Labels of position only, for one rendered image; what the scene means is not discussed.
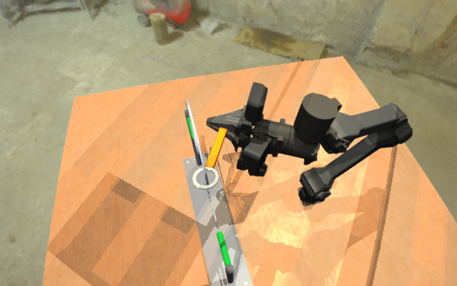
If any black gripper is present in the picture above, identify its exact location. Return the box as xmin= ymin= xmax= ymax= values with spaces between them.
xmin=206 ymin=82 xmax=290 ymax=171

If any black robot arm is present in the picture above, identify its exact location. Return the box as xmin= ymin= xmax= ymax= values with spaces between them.
xmin=241 ymin=92 xmax=412 ymax=206

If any orange bar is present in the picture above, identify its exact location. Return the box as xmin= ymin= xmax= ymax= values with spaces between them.
xmin=192 ymin=127 xmax=228 ymax=190

